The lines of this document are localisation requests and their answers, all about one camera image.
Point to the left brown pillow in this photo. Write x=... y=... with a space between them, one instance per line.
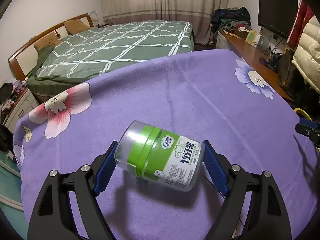
x=48 y=40

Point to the wooden desk cabinet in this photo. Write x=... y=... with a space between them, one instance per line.
x=252 y=56

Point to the right brown pillow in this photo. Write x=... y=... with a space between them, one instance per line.
x=75 y=26

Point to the purple floral blanket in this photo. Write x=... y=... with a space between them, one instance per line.
x=203 y=95

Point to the cream puffer jacket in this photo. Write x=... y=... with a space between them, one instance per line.
x=306 y=57

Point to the dark clothes on nightstand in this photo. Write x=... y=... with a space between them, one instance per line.
x=6 y=136

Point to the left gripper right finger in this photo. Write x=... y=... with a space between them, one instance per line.
x=267 y=217

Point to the brown pillow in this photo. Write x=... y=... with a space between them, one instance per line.
x=75 y=26
x=48 y=40

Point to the clothes pile on desk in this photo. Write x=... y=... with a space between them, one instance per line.
x=228 y=19

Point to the green plaid bed quilt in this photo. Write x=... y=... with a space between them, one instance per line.
x=97 y=51

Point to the pink striped curtain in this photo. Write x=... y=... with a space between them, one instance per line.
x=197 y=12

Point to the yellow rimmed trash bin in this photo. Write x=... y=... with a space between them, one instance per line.
x=302 y=114

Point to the white bedside nightstand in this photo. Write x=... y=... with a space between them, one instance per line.
x=24 y=104

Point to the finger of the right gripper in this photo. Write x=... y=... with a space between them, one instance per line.
x=308 y=128

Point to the green toothpick jar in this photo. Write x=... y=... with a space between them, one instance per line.
x=160 y=156

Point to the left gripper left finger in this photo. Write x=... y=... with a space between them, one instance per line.
x=52 y=216

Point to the black television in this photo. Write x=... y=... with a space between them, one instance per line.
x=277 y=16

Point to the wooden bed headboard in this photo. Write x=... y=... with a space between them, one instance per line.
x=22 y=61

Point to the red quilted jacket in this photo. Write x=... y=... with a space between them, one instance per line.
x=304 y=14

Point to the green picture frame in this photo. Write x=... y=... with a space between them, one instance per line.
x=252 y=37

